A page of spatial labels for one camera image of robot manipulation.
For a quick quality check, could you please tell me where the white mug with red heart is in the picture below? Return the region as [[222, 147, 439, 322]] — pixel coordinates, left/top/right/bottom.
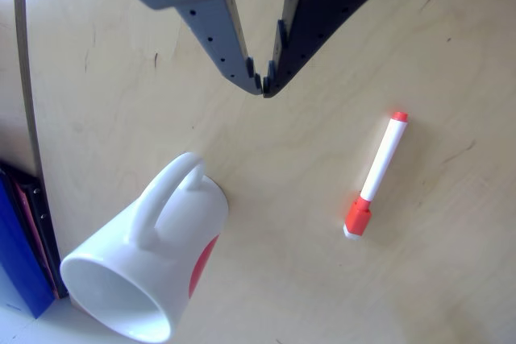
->
[[59, 151, 230, 344]]

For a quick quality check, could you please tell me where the red and white marker pen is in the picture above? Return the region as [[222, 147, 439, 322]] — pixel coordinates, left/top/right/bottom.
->
[[343, 110, 410, 242]]

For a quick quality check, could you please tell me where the blue binder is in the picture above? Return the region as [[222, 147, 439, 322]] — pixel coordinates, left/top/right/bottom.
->
[[0, 169, 56, 320]]

